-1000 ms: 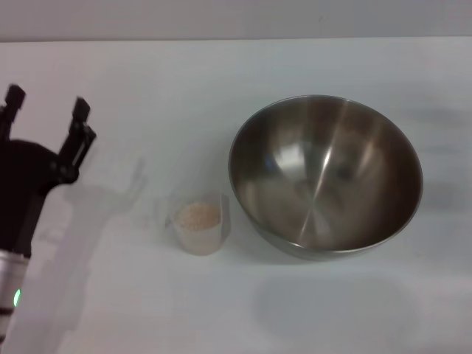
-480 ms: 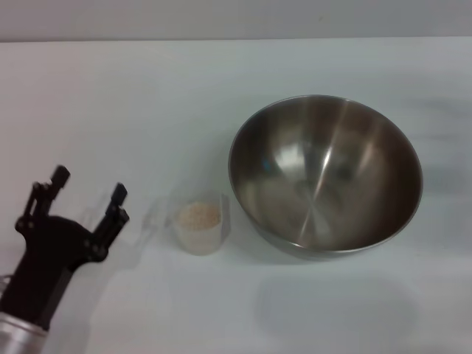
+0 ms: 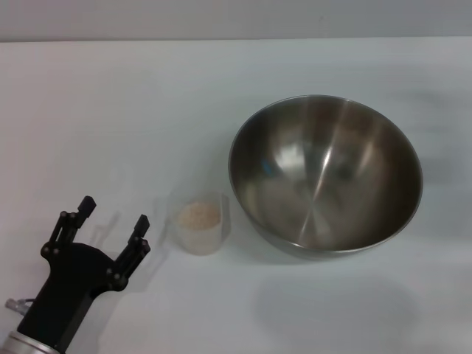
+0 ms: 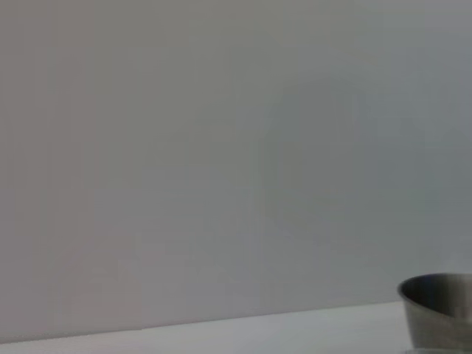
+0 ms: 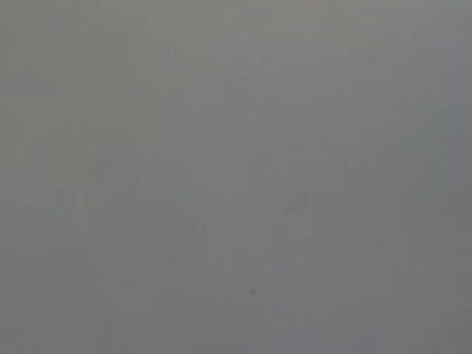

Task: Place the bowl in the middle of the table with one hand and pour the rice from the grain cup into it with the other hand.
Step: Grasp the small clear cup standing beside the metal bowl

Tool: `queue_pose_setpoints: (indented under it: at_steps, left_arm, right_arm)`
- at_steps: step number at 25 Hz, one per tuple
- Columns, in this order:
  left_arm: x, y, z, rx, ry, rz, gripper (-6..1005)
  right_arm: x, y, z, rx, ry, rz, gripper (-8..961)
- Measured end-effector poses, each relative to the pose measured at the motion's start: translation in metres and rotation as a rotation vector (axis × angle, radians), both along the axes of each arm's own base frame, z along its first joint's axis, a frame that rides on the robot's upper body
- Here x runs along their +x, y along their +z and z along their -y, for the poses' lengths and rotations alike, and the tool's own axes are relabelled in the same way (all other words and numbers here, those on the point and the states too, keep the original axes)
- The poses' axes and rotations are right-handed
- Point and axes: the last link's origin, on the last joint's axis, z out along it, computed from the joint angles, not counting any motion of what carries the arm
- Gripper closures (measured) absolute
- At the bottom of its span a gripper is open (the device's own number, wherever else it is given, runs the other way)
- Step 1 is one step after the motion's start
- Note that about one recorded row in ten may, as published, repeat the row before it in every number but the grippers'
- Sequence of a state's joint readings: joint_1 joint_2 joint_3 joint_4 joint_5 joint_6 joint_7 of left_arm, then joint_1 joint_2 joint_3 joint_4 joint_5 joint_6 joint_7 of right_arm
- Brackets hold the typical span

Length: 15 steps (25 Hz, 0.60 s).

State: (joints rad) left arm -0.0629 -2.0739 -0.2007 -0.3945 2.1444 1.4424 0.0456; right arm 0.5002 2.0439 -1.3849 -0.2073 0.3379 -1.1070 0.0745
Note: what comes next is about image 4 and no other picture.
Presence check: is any large stainless steel bowl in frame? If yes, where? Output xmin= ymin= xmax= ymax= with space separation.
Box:
xmin=397 ymin=272 xmax=472 ymax=351

